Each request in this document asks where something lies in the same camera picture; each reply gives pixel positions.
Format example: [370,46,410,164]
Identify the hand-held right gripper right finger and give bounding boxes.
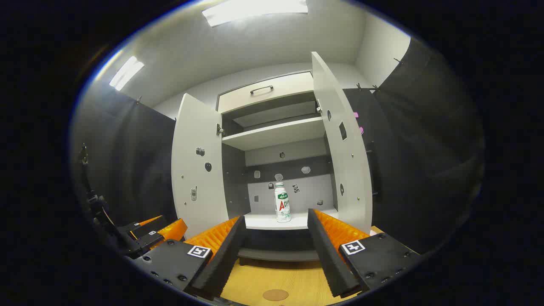
[307,208,422,298]

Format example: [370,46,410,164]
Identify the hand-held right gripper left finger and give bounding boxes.
[132,215,248,300]

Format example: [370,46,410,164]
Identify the white plastic bottle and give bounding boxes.
[274,182,292,223]

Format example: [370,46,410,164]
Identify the white and grey cabinet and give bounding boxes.
[216,70,340,262]

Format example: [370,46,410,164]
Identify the white cabinet door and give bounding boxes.
[171,93,230,238]
[312,51,374,234]

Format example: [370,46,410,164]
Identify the white cabinet shelf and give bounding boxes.
[222,117,326,150]

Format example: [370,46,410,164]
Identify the white cabinet drawer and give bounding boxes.
[218,71,315,113]

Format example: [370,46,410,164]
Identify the small ceiling light panel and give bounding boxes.
[109,56,145,91]

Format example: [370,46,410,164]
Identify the large ceiling light panel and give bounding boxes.
[202,0,309,27]

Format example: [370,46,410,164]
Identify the black door handle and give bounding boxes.
[365,140,380,197]

